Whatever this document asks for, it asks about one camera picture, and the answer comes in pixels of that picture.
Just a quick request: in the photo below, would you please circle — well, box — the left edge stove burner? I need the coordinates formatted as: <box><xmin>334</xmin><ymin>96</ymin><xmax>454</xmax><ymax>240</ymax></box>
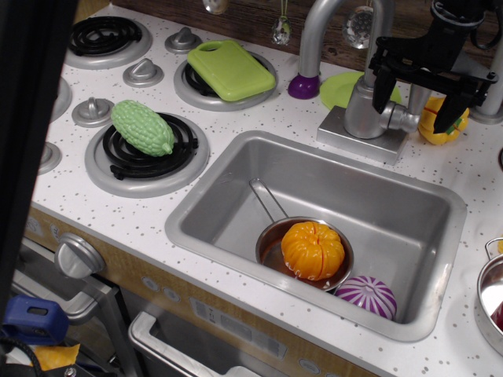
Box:
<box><xmin>50</xmin><ymin>77</ymin><xmax>72</xmax><ymax>122</ymax></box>

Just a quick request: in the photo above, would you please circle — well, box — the front black stove burner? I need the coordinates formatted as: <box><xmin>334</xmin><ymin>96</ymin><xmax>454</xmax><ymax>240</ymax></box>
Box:
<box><xmin>85</xmin><ymin>113</ymin><xmax>209</xmax><ymax>199</ymax></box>

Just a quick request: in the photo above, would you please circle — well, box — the steel pot right edge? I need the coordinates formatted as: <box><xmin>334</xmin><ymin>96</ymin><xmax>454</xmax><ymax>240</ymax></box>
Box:
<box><xmin>474</xmin><ymin>236</ymin><xmax>502</xmax><ymax>355</ymax></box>

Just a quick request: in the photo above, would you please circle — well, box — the silver stove knob left edge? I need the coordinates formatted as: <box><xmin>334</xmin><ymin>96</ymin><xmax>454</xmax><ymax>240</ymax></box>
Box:
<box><xmin>38</xmin><ymin>142</ymin><xmax>62</xmax><ymax>175</ymax></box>

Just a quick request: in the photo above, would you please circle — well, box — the green toy bitter melon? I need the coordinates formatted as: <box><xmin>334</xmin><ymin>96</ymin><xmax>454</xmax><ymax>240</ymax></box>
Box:
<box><xmin>111</xmin><ymin>100</ymin><xmax>174</xmax><ymax>157</ymax></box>

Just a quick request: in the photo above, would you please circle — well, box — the silver stove knob front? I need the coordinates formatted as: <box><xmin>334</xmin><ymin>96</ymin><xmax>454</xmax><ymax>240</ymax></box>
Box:
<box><xmin>72</xmin><ymin>97</ymin><xmax>114</xmax><ymax>128</ymax></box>

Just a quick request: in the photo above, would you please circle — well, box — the purple toy eggplant piece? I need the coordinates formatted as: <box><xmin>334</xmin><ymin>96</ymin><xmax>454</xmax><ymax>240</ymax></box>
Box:
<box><xmin>288</xmin><ymin>75</ymin><xmax>321</xmax><ymax>100</ymax></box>

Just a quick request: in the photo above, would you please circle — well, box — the black cable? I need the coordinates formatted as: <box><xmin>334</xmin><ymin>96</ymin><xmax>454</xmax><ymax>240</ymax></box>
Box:
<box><xmin>0</xmin><ymin>335</ymin><xmax>42</xmax><ymax>377</ymax></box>

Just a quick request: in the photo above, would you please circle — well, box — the silver toy faucet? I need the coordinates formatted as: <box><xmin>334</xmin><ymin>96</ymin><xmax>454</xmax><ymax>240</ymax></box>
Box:
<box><xmin>288</xmin><ymin>1</ymin><xmax>407</xmax><ymax>165</ymax></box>

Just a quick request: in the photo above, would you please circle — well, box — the silver right faucet post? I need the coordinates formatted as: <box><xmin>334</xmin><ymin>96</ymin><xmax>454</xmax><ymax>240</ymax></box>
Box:
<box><xmin>470</xmin><ymin>56</ymin><xmax>502</xmax><ymax>125</ymax></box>

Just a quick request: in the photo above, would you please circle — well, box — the clear hanging round ornament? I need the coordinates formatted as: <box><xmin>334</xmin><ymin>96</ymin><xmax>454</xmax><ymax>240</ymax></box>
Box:
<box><xmin>342</xmin><ymin>1</ymin><xmax>373</xmax><ymax>49</ymax></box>

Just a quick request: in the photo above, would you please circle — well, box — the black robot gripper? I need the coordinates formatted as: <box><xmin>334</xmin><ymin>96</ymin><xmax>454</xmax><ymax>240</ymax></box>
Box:
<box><xmin>369</xmin><ymin>8</ymin><xmax>493</xmax><ymax>134</ymax></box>

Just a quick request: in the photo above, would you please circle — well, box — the silver stove knob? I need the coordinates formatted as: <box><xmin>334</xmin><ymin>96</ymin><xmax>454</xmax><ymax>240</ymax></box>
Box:
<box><xmin>123</xmin><ymin>58</ymin><xmax>164</xmax><ymax>88</ymax></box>
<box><xmin>72</xmin><ymin>97</ymin><xmax>114</xmax><ymax>128</ymax></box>
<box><xmin>164</xmin><ymin>27</ymin><xmax>202</xmax><ymax>54</ymax></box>

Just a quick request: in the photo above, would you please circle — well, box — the silver oven dial knob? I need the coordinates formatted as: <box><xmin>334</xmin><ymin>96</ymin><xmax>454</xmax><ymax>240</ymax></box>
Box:
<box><xmin>54</xmin><ymin>232</ymin><xmax>106</xmax><ymax>280</ymax></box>

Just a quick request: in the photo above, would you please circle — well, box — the silver toy sink basin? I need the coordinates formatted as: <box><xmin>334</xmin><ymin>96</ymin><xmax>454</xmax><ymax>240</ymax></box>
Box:
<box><xmin>165</xmin><ymin>131</ymin><xmax>467</xmax><ymax>342</ymax></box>

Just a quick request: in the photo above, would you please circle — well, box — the hanging ornament top left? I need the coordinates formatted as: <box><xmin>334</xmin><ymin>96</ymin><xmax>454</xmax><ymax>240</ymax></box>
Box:
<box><xmin>202</xmin><ymin>0</ymin><xmax>229</xmax><ymax>15</ymax></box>

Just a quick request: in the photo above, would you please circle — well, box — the silver stove knob back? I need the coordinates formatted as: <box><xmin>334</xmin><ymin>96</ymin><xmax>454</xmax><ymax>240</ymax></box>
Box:
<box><xmin>164</xmin><ymin>27</ymin><xmax>202</xmax><ymax>54</ymax></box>

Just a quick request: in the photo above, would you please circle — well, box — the orange toy tangerine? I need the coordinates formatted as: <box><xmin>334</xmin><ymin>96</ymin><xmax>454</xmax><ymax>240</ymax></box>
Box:
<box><xmin>281</xmin><ymin>221</ymin><xmax>346</xmax><ymax>281</ymax></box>

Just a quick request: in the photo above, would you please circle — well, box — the clear hanging crystal ornament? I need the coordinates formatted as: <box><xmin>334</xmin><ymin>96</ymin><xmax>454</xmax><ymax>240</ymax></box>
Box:
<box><xmin>271</xmin><ymin>0</ymin><xmax>292</xmax><ymax>46</ymax></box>

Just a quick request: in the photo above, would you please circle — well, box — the blue clamp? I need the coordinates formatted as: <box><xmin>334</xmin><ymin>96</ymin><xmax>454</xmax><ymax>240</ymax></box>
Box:
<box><xmin>1</xmin><ymin>295</ymin><xmax>69</xmax><ymax>346</ymax></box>

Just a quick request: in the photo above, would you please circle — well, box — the green toy plate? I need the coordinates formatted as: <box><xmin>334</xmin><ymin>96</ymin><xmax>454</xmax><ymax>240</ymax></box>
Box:
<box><xmin>319</xmin><ymin>71</ymin><xmax>403</xmax><ymax>110</ymax></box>

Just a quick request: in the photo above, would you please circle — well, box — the small steel saucepan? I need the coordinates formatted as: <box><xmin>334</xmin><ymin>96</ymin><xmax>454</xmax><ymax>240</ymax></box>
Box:
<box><xmin>249</xmin><ymin>178</ymin><xmax>354</xmax><ymax>291</ymax></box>

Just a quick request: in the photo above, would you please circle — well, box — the back left stove burner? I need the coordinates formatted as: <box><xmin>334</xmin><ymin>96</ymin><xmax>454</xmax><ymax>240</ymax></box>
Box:
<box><xmin>65</xmin><ymin>16</ymin><xmax>152</xmax><ymax>70</ymax></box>

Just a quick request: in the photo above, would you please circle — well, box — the silver stove knob middle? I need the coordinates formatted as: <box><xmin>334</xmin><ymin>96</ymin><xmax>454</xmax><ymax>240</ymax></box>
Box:
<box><xmin>123</xmin><ymin>58</ymin><xmax>164</xmax><ymax>88</ymax></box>

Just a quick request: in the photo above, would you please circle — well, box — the purple striped toy onion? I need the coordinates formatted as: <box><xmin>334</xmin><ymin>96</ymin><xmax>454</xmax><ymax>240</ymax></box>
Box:
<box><xmin>335</xmin><ymin>276</ymin><xmax>398</xmax><ymax>320</ymax></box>

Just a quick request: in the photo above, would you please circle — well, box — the yellow toy bell pepper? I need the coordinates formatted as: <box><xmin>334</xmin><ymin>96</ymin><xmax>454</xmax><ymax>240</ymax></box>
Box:
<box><xmin>418</xmin><ymin>97</ymin><xmax>469</xmax><ymax>145</ymax></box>

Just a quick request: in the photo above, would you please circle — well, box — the green toy cutting board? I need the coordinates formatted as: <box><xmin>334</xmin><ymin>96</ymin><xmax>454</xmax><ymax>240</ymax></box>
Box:
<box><xmin>187</xmin><ymin>39</ymin><xmax>276</xmax><ymax>101</ymax></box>

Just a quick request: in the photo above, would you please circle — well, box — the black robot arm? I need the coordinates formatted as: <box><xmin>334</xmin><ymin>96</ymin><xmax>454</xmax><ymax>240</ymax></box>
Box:
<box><xmin>369</xmin><ymin>1</ymin><xmax>502</xmax><ymax>134</ymax></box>

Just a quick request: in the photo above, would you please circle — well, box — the back right stove burner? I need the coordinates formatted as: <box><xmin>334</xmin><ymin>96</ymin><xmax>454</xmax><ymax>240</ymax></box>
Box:
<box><xmin>174</xmin><ymin>60</ymin><xmax>277</xmax><ymax>112</ymax></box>

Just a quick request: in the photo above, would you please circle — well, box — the silver oven door handle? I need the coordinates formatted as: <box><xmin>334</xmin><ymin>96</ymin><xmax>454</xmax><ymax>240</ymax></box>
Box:
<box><xmin>128</xmin><ymin>311</ymin><xmax>257</xmax><ymax>377</ymax></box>

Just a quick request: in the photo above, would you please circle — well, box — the silver faucet lever handle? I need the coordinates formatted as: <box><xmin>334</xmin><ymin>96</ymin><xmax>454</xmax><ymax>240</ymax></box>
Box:
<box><xmin>378</xmin><ymin>101</ymin><xmax>420</xmax><ymax>134</ymax></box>

